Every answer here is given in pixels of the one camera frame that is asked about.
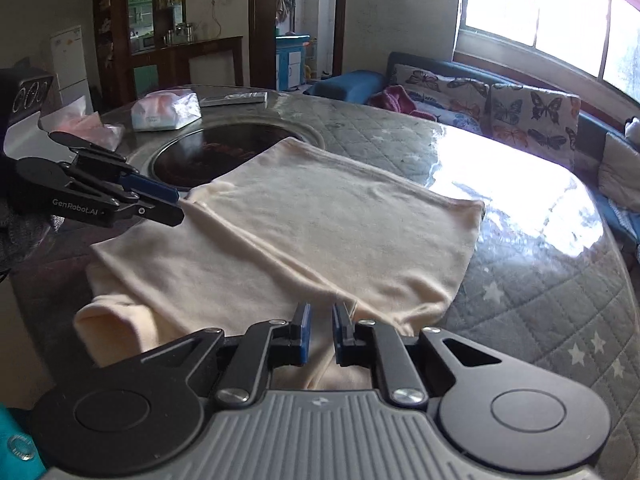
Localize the round black induction cooker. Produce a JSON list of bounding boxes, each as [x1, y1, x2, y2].
[[149, 127, 302, 192]]

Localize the wooden shelf unit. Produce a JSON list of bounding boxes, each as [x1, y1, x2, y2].
[[92, 0, 187, 108]]

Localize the window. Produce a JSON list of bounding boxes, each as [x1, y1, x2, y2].
[[452, 0, 640, 97]]

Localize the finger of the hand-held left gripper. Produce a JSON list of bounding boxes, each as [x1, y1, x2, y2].
[[102, 191, 186, 227], [49, 131, 180, 202]]

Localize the grey remote control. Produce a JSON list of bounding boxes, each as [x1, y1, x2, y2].
[[200, 92, 268, 107]]

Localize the dark wooden door frame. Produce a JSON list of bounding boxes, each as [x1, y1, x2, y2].
[[248, 0, 348, 92]]

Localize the blue sofa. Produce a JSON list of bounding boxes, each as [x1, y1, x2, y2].
[[305, 51, 640, 266]]

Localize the blue and white cabinet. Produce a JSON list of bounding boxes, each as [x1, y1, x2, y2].
[[275, 34, 312, 92]]

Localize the pastel tissue pack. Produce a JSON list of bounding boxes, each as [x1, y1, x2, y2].
[[131, 89, 202, 132]]

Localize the pink tissue pack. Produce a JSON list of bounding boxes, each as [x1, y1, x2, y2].
[[39, 95, 125, 153]]

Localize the grey pillow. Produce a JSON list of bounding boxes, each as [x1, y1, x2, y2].
[[597, 132, 640, 199]]

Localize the white refrigerator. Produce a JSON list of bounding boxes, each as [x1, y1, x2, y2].
[[50, 25, 94, 111]]

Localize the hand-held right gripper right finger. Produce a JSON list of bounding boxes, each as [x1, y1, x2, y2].
[[332, 301, 547, 407]]

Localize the metal pots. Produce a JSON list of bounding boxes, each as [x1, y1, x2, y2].
[[164, 21, 197, 44]]

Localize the butterfly print cushion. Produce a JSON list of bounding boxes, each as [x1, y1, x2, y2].
[[487, 82, 582, 171], [392, 62, 493, 126], [425, 106, 486, 135]]

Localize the pink cloth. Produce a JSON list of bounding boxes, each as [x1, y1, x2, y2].
[[369, 85, 441, 122]]

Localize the dark wooden sideboard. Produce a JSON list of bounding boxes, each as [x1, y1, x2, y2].
[[131, 35, 245, 98]]

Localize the teal clothing with snap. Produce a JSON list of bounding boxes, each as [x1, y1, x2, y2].
[[0, 402, 48, 480]]

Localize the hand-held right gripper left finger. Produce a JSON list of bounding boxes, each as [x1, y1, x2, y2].
[[95, 302, 313, 408]]

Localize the cream knit garment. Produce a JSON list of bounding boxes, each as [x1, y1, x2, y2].
[[74, 137, 487, 392]]

